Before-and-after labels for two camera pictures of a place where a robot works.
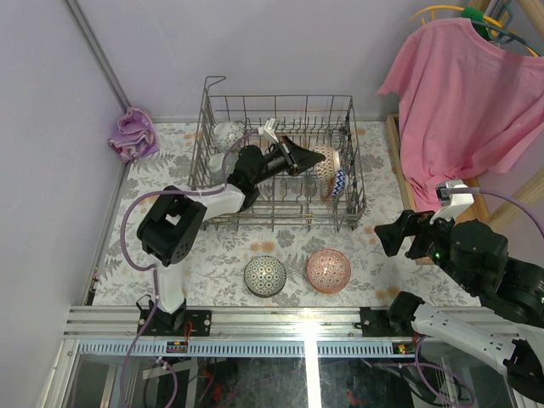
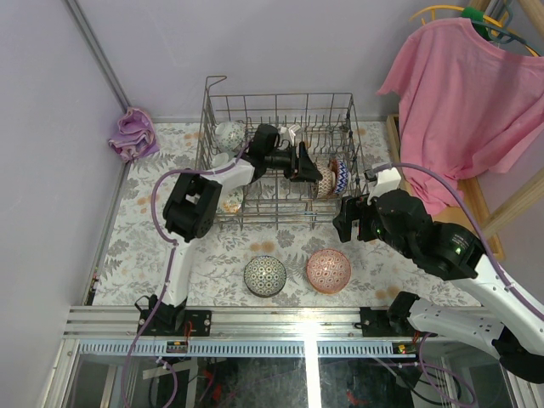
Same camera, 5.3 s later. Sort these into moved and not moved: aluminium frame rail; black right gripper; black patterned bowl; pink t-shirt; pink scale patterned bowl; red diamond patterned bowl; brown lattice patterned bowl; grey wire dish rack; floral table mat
Moved: red diamond patterned bowl; brown lattice patterned bowl; black right gripper
Not moved: pink scale patterned bowl; floral table mat; pink t-shirt; black patterned bowl; aluminium frame rail; grey wire dish rack
